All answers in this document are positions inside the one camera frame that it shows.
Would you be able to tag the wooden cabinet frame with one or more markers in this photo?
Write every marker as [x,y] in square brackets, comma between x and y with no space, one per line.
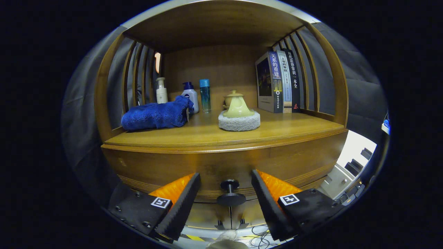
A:
[214,24]

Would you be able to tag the white side cabinet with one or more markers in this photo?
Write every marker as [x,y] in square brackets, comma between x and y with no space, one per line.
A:
[353,145]

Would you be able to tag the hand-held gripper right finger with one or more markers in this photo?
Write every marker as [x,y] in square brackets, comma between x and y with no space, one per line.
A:
[268,207]

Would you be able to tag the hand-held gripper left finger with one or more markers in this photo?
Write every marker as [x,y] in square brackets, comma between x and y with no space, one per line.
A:
[183,207]

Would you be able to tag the book with pale spine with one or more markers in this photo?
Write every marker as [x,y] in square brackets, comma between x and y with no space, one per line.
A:
[285,83]

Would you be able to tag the black block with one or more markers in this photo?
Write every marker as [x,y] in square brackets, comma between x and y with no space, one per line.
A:
[353,167]
[366,153]

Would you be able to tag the white pump bottle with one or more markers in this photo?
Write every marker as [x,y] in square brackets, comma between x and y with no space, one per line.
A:
[161,93]

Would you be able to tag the white bottle with blue cap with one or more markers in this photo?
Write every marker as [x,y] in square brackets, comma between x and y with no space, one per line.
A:
[192,97]

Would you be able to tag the teal clear bottle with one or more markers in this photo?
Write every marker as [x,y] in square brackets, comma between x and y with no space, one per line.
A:
[205,97]

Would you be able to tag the white desk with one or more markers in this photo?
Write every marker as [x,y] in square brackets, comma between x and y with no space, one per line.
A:
[386,126]

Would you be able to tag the blue plush towel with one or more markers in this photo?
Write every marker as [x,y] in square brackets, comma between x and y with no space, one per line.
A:
[155,116]

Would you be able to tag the wooden drawer with black knob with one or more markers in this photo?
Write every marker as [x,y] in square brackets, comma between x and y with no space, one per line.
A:
[173,162]

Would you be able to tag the book with black spine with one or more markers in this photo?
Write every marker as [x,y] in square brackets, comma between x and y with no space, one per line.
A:
[294,83]

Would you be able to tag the book with dark photo cover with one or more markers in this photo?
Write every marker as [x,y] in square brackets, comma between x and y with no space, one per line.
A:
[264,79]

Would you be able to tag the beige lidded teacup with saucer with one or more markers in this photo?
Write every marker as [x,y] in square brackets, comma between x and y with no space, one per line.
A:
[233,94]

